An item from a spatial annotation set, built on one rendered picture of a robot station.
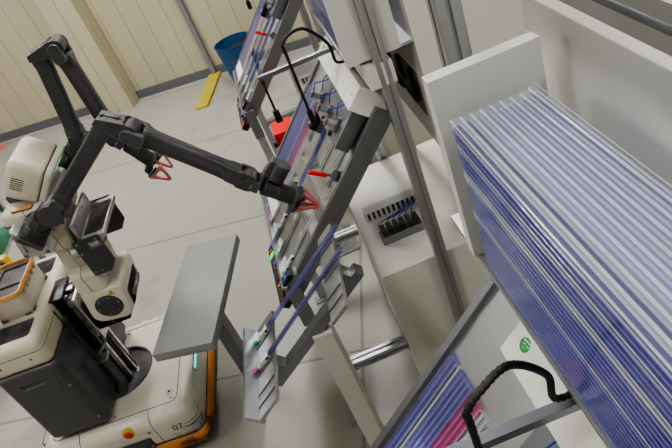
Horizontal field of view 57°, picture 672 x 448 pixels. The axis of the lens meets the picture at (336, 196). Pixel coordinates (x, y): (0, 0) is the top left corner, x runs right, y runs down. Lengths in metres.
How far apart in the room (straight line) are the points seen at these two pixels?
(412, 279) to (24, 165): 1.35
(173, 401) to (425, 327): 1.05
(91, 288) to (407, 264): 1.17
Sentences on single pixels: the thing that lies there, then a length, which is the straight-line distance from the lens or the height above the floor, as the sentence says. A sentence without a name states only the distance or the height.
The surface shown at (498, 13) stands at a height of 1.36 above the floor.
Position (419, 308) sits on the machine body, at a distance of 2.32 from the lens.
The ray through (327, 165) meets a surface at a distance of 2.08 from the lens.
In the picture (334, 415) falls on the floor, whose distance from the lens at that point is 2.67.
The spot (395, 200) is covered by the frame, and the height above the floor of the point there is 0.67.
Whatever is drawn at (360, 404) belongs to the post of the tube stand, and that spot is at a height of 0.47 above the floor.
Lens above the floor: 2.09
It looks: 34 degrees down
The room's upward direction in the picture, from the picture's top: 23 degrees counter-clockwise
